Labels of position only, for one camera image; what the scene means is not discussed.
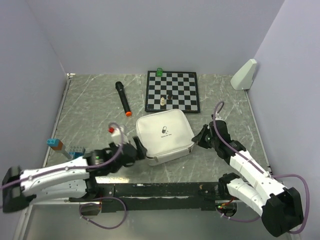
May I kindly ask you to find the grey medicine kit case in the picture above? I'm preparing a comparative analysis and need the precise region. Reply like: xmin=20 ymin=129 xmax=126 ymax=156
xmin=136 ymin=109 xmax=195 ymax=166

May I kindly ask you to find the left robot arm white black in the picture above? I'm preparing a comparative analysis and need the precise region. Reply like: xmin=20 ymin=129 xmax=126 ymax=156
xmin=0 ymin=136 xmax=147 ymax=214

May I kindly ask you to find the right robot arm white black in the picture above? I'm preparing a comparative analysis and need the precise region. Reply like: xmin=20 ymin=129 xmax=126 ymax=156
xmin=192 ymin=120 xmax=304 ymax=237

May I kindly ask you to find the blue lego brick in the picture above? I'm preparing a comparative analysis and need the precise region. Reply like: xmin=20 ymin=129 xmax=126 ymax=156
xmin=68 ymin=145 xmax=86 ymax=160

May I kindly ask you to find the white chess piece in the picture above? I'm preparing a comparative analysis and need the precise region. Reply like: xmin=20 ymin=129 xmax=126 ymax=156
xmin=160 ymin=97 xmax=166 ymax=107

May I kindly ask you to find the black white chessboard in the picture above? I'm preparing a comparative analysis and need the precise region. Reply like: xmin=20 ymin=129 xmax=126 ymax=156
xmin=144 ymin=70 xmax=201 ymax=114

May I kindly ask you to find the black microphone orange end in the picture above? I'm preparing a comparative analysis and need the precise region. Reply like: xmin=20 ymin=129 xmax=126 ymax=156
xmin=115 ymin=81 xmax=132 ymax=117

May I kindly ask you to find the blue brown toy block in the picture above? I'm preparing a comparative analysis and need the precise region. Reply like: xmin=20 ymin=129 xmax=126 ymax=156
xmin=46 ymin=138 xmax=72 ymax=160

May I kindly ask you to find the green toy on chessboard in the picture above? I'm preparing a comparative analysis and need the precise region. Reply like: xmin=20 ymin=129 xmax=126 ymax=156
xmin=156 ymin=67 xmax=163 ymax=77

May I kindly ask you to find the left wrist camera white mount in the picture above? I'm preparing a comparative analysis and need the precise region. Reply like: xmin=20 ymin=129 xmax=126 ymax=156
xmin=108 ymin=125 xmax=129 ymax=146

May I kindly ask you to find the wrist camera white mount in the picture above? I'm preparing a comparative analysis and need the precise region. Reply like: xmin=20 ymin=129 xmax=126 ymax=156
xmin=211 ymin=114 xmax=224 ymax=121
xmin=108 ymin=125 xmax=129 ymax=146

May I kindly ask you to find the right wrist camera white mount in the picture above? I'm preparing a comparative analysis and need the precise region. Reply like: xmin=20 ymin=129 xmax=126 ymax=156
xmin=211 ymin=114 xmax=224 ymax=121

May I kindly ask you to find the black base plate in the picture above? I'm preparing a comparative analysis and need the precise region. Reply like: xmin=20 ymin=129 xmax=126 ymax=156
xmin=69 ymin=182 xmax=232 ymax=213

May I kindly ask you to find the white wall mounted device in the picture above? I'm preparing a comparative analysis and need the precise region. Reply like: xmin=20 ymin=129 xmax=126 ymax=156
xmin=230 ymin=58 xmax=258 ymax=91

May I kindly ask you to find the aluminium frame rail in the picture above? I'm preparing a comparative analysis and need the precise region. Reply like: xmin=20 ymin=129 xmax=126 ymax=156
xmin=12 ymin=73 xmax=81 ymax=240

